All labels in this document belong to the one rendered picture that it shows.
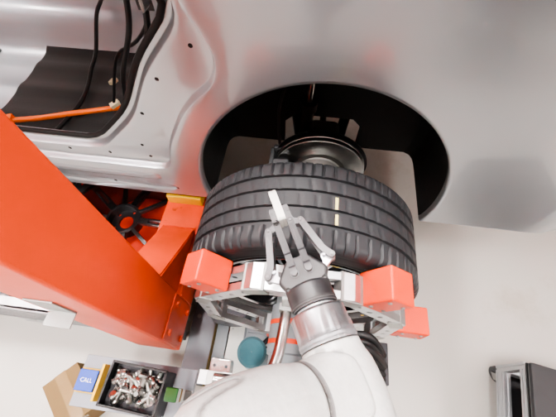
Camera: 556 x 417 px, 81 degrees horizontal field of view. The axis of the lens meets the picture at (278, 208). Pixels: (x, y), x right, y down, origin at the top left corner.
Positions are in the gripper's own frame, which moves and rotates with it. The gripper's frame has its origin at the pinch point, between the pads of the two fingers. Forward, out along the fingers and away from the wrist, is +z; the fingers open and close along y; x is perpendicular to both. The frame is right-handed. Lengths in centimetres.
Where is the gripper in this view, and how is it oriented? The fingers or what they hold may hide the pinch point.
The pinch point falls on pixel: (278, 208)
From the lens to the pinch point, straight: 62.5
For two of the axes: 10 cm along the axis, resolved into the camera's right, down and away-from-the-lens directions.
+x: -1.7, -5.1, -8.4
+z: -3.0, -7.9, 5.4
